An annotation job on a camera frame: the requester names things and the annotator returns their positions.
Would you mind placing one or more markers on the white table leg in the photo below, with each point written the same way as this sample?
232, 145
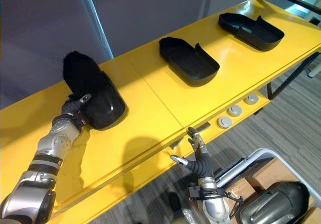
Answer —
315, 67

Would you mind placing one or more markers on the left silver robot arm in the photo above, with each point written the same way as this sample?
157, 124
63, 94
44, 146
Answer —
42, 163

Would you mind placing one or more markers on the grey round part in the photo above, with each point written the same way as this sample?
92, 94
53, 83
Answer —
224, 122
251, 99
235, 110

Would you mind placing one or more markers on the brown cardboard box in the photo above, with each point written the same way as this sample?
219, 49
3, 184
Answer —
273, 173
239, 188

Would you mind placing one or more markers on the yellow shelf unit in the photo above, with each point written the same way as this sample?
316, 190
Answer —
155, 103

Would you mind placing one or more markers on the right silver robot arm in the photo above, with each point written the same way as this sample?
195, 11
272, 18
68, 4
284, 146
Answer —
213, 196

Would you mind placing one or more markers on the white plastic bin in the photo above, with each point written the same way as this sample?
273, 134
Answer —
258, 156

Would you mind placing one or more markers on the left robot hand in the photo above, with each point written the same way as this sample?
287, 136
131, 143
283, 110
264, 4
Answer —
71, 107

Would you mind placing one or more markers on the black plastic housing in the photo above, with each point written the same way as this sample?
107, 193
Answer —
190, 64
278, 201
100, 101
255, 33

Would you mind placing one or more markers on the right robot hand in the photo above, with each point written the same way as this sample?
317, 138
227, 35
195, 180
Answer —
201, 162

